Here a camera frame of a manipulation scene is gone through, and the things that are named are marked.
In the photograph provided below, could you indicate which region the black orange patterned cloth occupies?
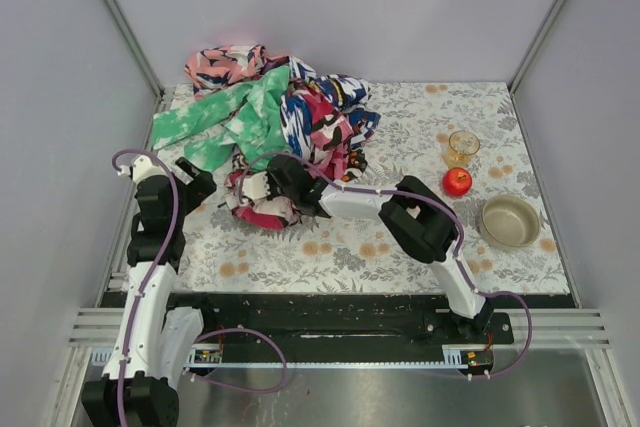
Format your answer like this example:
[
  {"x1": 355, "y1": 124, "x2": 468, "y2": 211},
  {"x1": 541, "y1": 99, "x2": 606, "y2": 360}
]
[{"x1": 225, "y1": 146, "x2": 367, "y2": 188}]

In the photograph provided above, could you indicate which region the red pink camo cloth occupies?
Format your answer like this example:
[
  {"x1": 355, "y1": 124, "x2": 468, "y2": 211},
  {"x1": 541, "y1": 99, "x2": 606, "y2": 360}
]
[{"x1": 227, "y1": 91, "x2": 353, "y2": 230}]

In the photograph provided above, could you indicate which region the green tie-dye cloth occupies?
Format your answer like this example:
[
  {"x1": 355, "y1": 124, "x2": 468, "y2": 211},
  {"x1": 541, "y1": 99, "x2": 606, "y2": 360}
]
[{"x1": 152, "y1": 65, "x2": 291, "y2": 172}]

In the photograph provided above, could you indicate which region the blue white patterned cloth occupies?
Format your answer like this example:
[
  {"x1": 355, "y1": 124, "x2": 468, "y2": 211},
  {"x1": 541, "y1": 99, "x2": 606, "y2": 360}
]
[{"x1": 280, "y1": 56, "x2": 381, "y2": 160}]

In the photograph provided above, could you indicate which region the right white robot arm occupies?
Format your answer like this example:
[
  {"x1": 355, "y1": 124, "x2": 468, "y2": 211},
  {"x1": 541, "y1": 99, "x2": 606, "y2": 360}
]
[{"x1": 267, "y1": 153, "x2": 493, "y2": 336}]

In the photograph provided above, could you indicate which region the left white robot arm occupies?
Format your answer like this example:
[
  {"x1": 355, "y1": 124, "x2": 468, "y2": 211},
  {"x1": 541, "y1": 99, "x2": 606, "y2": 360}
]
[{"x1": 81, "y1": 155, "x2": 217, "y2": 426}]

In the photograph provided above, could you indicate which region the pink navy patterned cloth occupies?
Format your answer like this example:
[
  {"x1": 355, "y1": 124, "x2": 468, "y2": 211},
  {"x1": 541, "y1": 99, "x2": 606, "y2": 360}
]
[{"x1": 184, "y1": 44, "x2": 289, "y2": 100}]

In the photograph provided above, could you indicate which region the red apple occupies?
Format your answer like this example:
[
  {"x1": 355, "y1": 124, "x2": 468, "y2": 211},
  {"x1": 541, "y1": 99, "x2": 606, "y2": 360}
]
[{"x1": 442, "y1": 167, "x2": 473, "y2": 197}]

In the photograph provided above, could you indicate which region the amber drinking glass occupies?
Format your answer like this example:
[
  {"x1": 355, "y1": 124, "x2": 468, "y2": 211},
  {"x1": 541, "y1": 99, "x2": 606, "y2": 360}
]
[{"x1": 444, "y1": 130, "x2": 480, "y2": 168}]

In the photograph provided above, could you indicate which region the floral tablecloth mat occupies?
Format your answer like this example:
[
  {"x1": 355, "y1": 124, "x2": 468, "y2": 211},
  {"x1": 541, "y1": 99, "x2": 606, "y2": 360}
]
[{"x1": 173, "y1": 82, "x2": 570, "y2": 296}]

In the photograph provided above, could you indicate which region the beige metal bowl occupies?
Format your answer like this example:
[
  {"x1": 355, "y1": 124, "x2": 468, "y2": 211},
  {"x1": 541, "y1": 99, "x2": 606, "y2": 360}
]
[{"x1": 479, "y1": 194, "x2": 541, "y2": 251}]

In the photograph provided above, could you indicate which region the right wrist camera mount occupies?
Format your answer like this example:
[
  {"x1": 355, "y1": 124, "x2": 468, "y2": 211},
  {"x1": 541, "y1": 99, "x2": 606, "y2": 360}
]
[{"x1": 240, "y1": 171, "x2": 277, "y2": 201}]

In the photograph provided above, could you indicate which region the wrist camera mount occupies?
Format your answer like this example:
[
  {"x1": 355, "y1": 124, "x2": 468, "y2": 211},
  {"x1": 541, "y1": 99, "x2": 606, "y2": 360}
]
[
  {"x1": 116, "y1": 155, "x2": 165, "y2": 185},
  {"x1": 240, "y1": 171, "x2": 277, "y2": 201}
]

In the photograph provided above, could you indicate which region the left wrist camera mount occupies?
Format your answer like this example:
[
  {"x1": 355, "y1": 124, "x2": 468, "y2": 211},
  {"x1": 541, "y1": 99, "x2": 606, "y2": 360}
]
[{"x1": 116, "y1": 155, "x2": 165, "y2": 185}]

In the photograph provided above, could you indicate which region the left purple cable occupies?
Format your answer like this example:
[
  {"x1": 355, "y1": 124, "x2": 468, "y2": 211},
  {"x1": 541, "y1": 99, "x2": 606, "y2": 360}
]
[{"x1": 110, "y1": 147, "x2": 289, "y2": 427}]

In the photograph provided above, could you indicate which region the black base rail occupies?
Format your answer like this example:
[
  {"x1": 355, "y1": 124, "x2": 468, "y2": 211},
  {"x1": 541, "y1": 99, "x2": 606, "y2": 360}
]
[{"x1": 167, "y1": 293, "x2": 514, "y2": 345}]

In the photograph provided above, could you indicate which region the left aluminium frame post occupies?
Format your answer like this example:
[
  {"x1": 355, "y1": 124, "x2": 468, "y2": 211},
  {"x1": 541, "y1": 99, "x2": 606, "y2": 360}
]
[{"x1": 102, "y1": 0, "x2": 165, "y2": 99}]

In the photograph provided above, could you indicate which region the aluminium frame post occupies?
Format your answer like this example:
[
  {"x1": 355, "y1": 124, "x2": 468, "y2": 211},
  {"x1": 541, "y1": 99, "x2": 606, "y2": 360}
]
[
  {"x1": 102, "y1": 0, "x2": 165, "y2": 99},
  {"x1": 507, "y1": 0, "x2": 601, "y2": 93}
]

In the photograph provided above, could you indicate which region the white slotted cable duct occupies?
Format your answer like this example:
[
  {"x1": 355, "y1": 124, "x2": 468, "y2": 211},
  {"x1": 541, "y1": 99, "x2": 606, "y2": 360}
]
[{"x1": 92, "y1": 344, "x2": 494, "y2": 368}]

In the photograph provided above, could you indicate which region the right aluminium frame post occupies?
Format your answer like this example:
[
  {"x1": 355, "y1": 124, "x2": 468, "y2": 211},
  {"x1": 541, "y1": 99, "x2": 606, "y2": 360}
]
[{"x1": 507, "y1": 0, "x2": 601, "y2": 93}]

